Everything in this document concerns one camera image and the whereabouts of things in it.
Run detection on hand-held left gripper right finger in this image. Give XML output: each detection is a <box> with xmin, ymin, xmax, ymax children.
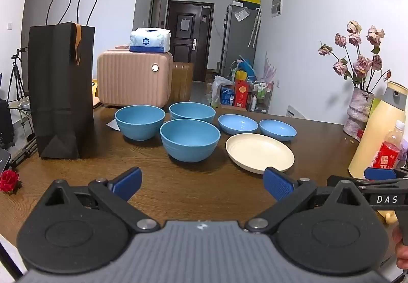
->
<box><xmin>245</xmin><ymin>166</ymin><xmax>372</xmax><ymax>234</ymax></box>

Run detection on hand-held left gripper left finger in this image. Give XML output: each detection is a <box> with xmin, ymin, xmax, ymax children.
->
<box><xmin>41</xmin><ymin>166</ymin><xmax>161</xmax><ymax>234</ymax></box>

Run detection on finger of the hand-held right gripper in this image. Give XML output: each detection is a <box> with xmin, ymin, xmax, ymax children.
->
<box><xmin>328</xmin><ymin>175</ymin><xmax>367</xmax><ymax>188</ymax></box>
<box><xmin>364</xmin><ymin>167</ymin><xmax>408</xmax><ymax>180</ymax></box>

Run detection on cream plate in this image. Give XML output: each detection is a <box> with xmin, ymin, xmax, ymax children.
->
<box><xmin>225</xmin><ymin>133</ymin><xmax>295</xmax><ymax>174</ymax></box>

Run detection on blue bowl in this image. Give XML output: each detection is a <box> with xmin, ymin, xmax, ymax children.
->
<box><xmin>115</xmin><ymin>105</ymin><xmax>165</xmax><ymax>142</ymax></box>
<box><xmin>159</xmin><ymin>119</ymin><xmax>221</xmax><ymax>163</ymax></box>
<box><xmin>169</xmin><ymin>102</ymin><xmax>216</xmax><ymax>124</ymax></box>

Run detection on blue shallow plate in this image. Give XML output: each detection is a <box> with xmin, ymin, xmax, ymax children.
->
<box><xmin>218</xmin><ymin>114</ymin><xmax>259</xmax><ymax>135</ymax></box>
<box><xmin>259</xmin><ymin>119</ymin><xmax>298</xmax><ymax>142</ymax></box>

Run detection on person's right hand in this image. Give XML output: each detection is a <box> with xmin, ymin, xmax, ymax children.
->
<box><xmin>393</xmin><ymin>225</ymin><xmax>408</xmax><ymax>269</ymax></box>

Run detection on small yellow toy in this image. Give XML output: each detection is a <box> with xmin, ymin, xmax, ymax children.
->
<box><xmin>378</xmin><ymin>210</ymin><xmax>397</xmax><ymax>224</ymax></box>

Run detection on red drink bottle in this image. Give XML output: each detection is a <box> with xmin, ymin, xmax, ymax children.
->
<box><xmin>371</xmin><ymin>120</ymin><xmax>406</xmax><ymax>170</ymax></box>

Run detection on cream thermos bottle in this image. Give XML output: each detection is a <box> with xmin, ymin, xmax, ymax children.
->
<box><xmin>348</xmin><ymin>81</ymin><xmax>408</xmax><ymax>179</ymax></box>

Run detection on pink white ceramic vase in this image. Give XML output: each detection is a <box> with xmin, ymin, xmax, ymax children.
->
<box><xmin>343</xmin><ymin>87</ymin><xmax>375</xmax><ymax>137</ymax></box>

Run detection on red box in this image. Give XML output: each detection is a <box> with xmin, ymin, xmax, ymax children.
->
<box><xmin>234</xmin><ymin>79</ymin><xmax>250</xmax><ymax>108</ymax></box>

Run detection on blue box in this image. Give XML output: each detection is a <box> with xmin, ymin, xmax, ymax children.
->
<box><xmin>221</xmin><ymin>87</ymin><xmax>236</xmax><ymax>106</ymax></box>

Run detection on pink ribbed suitcase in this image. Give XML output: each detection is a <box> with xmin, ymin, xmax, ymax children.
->
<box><xmin>96</xmin><ymin>50</ymin><xmax>174</xmax><ymax>108</ymax></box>

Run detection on dried pink roses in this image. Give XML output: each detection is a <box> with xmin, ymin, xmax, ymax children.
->
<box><xmin>318</xmin><ymin>20</ymin><xmax>391</xmax><ymax>92</ymax></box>

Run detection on black phone holder tripod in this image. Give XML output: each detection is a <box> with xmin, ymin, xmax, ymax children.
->
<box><xmin>9</xmin><ymin>139</ymin><xmax>37</xmax><ymax>169</ymax></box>

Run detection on brown wooden chair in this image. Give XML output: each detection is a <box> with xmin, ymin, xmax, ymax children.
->
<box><xmin>172</xmin><ymin>61</ymin><xmax>195</xmax><ymax>103</ymax></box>

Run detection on black paper bag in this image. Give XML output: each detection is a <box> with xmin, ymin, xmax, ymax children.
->
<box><xmin>28</xmin><ymin>0</ymin><xmax>99</xmax><ymax>160</ymax></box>

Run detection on white plastic bag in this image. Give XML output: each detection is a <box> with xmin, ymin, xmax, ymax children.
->
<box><xmin>211</xmin><ymin>76</ymin><xmax>234</xmax><ymax>102</ymax></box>

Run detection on red rose flower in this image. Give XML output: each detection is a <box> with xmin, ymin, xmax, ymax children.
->
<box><xmin>0</xmin><ymin>170</ymin><xmax>21</xmax><ymax>194</ymax></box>

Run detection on blue bag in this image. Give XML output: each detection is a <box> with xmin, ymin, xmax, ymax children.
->
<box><xmin>229</xmin><ymin>55</ymin><xmax>256</xmax><ymax>80</ymax></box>

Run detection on black phone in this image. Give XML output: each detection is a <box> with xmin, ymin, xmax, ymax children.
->
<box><xmin>0</xmin><ymin>147</ymin><xmax>11</xmax><ymax>172</ymax></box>

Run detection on white blue tissue pack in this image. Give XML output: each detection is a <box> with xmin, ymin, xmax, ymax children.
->
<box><xmin>129</xmin><ymin>28</ymin><xmax>172</xmax><ymax>53</ymax></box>

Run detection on grey refrigerator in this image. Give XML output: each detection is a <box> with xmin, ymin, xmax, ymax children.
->
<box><xmin>220</xmin><ymin>3</ymin><xmax>262</xmax><ymax>78</ymax></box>

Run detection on folded white umbrella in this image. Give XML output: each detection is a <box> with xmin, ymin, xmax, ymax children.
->
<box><xmin>248</xmin><ymin>8</ymin><xmax>262</xmax><ymax>48</ymax></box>

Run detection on dark entrance door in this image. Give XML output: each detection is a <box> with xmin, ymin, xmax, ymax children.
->
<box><xmin>166</xmin><ymin>0</ymin><xmax>212</xmax><ymax>83</ymax></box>

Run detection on wire storage rack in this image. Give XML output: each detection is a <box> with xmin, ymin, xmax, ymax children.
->
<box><xmin>247</xmin><ymin>77</ymin><xmax>275</xmax><ymax>113</ymax></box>

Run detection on purple wing wall decoration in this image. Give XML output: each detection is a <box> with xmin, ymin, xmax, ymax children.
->
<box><xmin>261</xmin><ymin>52</ymin><xmax>277</xmax><ymax>83</ymax></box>

